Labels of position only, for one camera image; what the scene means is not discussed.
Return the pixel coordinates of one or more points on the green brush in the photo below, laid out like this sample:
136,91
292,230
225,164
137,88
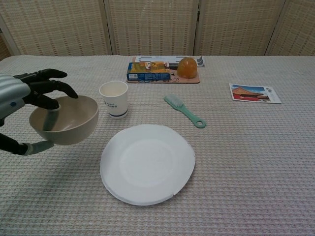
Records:
172,100

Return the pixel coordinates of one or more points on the pink mat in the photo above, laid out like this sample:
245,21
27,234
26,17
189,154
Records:
192,80

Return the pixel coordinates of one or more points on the white paper plate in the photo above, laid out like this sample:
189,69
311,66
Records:
147,167

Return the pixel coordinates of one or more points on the beige bowl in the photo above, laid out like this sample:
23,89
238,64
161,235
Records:
73,132

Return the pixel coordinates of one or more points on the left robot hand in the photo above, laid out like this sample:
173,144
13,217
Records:
14,88

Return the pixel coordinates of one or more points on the woven beige tablecloth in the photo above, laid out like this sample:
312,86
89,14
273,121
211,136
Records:
246,159

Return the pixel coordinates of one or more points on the blue snack box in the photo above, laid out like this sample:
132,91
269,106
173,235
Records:
147,71

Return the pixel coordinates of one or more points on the palace picture postcard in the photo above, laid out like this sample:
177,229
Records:
253,93

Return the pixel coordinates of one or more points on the orange jelly cup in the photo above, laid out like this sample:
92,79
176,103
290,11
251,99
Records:
187,68

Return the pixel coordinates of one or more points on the white paper cup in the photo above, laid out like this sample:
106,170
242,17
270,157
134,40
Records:
115,103

